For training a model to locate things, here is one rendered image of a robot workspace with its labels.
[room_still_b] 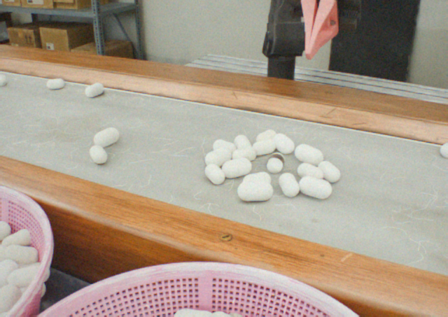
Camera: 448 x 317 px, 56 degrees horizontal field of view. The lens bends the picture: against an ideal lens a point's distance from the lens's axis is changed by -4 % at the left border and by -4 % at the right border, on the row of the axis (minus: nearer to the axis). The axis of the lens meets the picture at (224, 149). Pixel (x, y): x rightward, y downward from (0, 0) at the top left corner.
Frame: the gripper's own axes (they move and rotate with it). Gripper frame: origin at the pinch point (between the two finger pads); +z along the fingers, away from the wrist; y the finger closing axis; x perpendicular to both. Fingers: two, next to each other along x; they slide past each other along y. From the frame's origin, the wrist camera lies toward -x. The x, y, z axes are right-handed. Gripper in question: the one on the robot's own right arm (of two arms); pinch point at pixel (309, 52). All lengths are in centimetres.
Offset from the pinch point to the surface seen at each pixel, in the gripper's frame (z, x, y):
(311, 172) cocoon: 17.4, -2.0, 4.9
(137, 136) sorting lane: 16.7, 0.8, -20.2
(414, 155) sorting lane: 8.6, 7.5, 15.8
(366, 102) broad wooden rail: -0.6, 12.2, 7.6
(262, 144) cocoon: 14.2, 0.7, -2.4
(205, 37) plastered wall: -119, 168, -118
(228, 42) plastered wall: -117, 168, -100
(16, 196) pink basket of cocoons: 31.3, -15.2, -19.9
